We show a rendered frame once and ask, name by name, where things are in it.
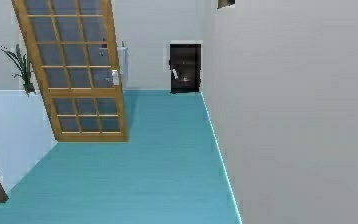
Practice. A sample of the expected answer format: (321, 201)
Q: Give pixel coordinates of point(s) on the framed wall picture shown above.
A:
(226, 3)

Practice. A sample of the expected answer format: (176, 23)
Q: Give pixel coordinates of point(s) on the wooden glass-paned room door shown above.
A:
(74, 70)

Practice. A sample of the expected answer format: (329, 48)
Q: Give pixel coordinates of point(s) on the green houseplant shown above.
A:
(23, 68)

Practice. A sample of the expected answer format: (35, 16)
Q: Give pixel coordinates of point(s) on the black room door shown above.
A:
(185, 68)

